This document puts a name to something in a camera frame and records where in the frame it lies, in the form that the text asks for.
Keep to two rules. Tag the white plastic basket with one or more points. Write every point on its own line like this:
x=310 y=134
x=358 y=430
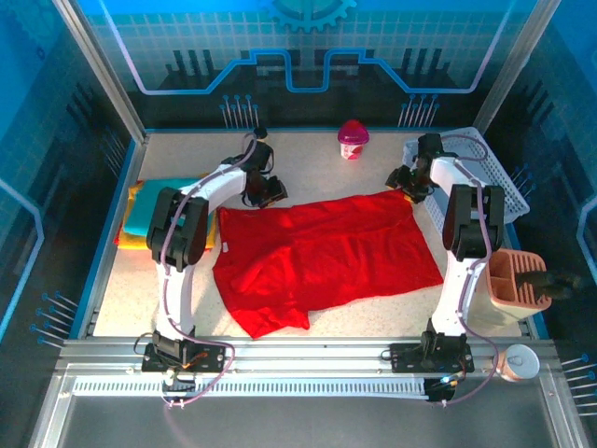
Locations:
x=510 y=196

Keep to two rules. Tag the stack of folded cloths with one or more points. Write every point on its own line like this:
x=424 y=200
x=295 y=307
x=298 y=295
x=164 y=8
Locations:
x=135 y=242

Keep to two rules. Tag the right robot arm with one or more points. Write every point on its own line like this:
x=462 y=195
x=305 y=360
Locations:
x=454 y=298

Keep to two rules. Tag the pink lidded cup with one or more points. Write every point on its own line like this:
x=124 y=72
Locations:
x=353 y=140

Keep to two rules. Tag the folded teal t-shirt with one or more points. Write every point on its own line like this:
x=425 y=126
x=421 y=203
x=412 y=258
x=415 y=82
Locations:
x=140 y=210

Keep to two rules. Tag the terracotta utensil holder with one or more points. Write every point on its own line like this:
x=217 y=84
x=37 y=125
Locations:
x=503 y=280

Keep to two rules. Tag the aluminium corner post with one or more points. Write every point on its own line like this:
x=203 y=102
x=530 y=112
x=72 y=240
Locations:
x=515 y=65
x=100 y=65

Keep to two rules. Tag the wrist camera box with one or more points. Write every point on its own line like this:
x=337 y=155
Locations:
x=429 y=145
x=262 y=156

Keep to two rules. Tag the large red t-shirt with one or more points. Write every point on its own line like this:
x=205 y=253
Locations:
x=326 y=252

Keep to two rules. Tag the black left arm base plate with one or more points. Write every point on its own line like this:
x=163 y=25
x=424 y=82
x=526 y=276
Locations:
x=210 y=359

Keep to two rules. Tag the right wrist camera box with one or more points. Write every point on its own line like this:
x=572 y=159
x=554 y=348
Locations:
x=429 y=145

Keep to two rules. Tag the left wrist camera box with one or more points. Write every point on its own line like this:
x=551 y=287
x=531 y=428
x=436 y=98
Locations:
x=262 y=156

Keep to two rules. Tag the aluminium rail frame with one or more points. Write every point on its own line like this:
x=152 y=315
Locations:
x=303 y=347

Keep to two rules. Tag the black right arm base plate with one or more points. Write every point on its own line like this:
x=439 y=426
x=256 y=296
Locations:
x=406 y=358

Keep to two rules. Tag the round tape roll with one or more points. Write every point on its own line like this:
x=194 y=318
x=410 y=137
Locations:
x=520 y=364

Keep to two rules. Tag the small black controller board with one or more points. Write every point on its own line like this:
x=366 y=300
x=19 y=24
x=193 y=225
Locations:
x=440 y=389
x=179 y=380

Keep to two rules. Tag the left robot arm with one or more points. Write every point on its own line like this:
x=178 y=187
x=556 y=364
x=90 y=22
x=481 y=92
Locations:
x=179 y=298

